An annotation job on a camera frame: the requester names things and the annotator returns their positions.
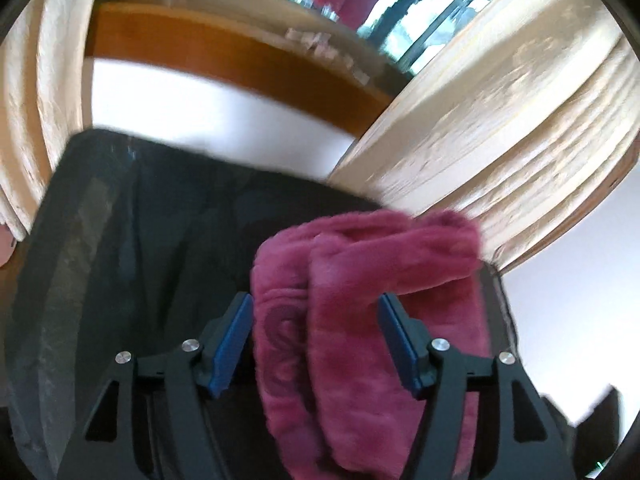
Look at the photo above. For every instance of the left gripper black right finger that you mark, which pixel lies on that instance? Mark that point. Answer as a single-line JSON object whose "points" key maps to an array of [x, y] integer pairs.
{"points": [[515, 435]]}

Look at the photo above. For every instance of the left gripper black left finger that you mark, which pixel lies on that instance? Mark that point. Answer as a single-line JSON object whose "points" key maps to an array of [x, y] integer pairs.
{"points": [[141, 401]]}

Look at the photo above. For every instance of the magenta fleece jacket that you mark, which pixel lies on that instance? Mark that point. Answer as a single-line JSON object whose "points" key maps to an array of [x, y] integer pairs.
{"points": [[331, 395]]}

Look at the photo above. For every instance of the person's dark sleeve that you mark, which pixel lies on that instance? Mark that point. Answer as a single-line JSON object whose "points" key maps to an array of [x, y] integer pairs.
{"points": [[594, 440]]}

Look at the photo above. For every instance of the black table cover cloth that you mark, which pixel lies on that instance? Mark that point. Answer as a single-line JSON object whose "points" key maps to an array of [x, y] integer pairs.
{"points": [[136, 247]]}

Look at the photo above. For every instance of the cream curtain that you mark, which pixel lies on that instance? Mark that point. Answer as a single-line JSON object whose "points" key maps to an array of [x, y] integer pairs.
{"points": [[517, 122]]}

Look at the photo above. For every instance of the wooden window sill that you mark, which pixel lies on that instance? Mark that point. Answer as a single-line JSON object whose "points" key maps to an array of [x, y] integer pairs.
{"points": [[215, 48]]}

